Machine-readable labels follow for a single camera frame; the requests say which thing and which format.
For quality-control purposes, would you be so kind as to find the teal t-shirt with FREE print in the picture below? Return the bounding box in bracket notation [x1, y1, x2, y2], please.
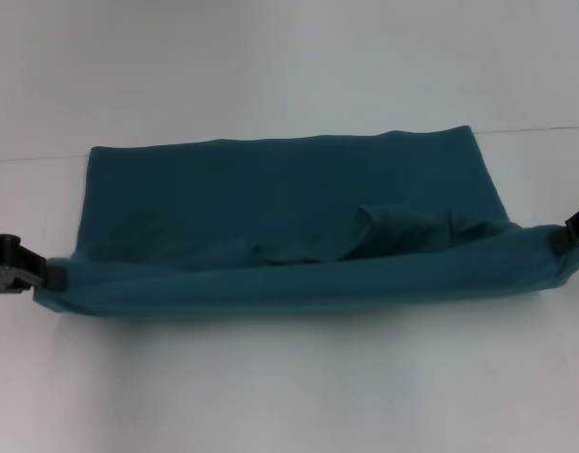
[33, 125, 579, 322]

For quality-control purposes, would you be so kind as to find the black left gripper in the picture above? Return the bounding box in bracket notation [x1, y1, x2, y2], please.
[0, 232, 69, 296]

